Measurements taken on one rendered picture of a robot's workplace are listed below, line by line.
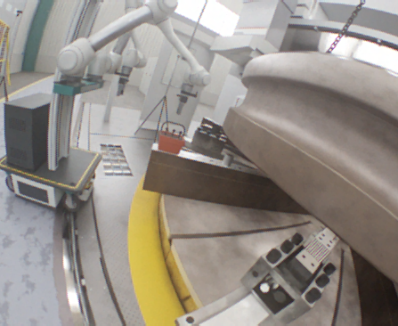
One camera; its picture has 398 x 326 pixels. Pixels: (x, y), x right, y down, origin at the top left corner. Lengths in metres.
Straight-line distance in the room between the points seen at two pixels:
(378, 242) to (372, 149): 0.49
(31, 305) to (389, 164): 2.13
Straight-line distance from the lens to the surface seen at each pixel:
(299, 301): 0.89
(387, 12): 7.59
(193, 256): 1.20
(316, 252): 0.96
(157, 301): 1.33
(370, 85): 1.12
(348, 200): 1.03
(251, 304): 0.99
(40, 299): 1.36
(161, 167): 1.46
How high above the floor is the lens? 1.22
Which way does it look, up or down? 22 degrees down
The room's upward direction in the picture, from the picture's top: 21 degrees clockwise
